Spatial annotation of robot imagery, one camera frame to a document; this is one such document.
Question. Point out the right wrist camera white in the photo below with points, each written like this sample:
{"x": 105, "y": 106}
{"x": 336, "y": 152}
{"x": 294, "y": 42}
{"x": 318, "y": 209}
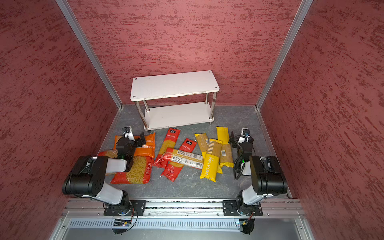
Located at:
{"x": 245, "y": 136}

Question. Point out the red spaghetti bag left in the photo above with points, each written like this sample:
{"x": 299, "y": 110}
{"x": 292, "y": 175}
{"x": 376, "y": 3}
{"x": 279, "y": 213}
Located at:
{"x": 169, "y": 142}

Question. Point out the left corner aluminium post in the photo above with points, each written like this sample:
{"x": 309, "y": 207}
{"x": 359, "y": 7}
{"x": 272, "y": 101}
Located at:
{"x": 79, "y": 33}

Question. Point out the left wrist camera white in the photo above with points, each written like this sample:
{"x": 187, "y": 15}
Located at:
{"x": 128, "y": 134}

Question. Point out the clear labelled spaghetti bag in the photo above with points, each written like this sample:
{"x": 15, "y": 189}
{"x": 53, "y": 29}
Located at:
{"x": 186, "y": 158}

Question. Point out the red spaghetti bag right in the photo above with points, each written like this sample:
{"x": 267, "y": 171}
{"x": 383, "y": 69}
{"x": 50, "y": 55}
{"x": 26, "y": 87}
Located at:
{"x": 172, "y": 170}

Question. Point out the aluminium rail front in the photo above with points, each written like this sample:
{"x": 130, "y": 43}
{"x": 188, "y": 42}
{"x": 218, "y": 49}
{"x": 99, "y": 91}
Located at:
{"x": 190, "y": 208}

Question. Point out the red spaghetti bag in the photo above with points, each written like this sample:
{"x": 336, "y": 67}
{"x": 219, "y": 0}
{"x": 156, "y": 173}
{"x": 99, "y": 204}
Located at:
{"x": 172, "y": 170}
{"x": 169, "y": 142}

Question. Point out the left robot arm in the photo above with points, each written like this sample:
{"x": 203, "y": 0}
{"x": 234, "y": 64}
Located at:
{"x": 87, "y": 177}

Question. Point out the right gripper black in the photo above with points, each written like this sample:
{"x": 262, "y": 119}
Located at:
{"x": 236, "y": 142}

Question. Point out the orange pastatime macaroni bag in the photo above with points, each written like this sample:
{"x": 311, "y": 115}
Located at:
{"x": 147, "y": 150}

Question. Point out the white two-tier shelf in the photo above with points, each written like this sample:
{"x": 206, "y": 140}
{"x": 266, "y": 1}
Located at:
{"x": 172, "y": 86}

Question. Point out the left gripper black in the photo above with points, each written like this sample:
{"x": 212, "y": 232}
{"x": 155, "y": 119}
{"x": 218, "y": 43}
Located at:
{"x": 138, "y": 142}

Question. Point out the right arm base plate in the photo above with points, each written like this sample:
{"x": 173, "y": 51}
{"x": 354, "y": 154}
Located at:
{"x": 233, "y": 208}

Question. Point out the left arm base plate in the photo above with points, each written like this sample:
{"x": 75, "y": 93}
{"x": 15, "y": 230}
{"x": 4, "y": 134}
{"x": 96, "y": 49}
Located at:
{"x": 132, "y": 207}

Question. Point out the right corner aluminium post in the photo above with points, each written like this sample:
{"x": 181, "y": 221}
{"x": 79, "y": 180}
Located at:
{"x": 290, "y": 37}

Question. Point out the yellow spaghetti bag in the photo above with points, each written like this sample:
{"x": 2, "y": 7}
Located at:
{"x": 211, "y": 160}
{"x": 226, "y": 157}
{"x": 203, "y": 143}

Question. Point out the red macaroni bag small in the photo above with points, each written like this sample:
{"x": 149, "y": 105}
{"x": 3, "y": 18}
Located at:
{"x": 110, "y": 154}

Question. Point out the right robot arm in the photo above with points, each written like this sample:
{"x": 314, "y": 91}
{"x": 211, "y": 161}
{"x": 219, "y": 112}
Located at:
{"x": 268, "y": 179}

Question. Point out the red macaroni bag large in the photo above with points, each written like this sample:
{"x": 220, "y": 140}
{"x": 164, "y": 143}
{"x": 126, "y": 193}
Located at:
{"x": 140, "y": 172}

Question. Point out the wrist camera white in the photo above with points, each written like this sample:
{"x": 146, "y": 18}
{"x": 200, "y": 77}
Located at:
{"x": 128, "y": 134}
{"x": 245, "y": 136}

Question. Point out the corner aluminium post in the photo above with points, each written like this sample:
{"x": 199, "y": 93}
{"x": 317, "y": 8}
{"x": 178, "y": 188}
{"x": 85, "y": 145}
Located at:
{"x": 79, "y": 33}
{"x": 290, "y": 37}

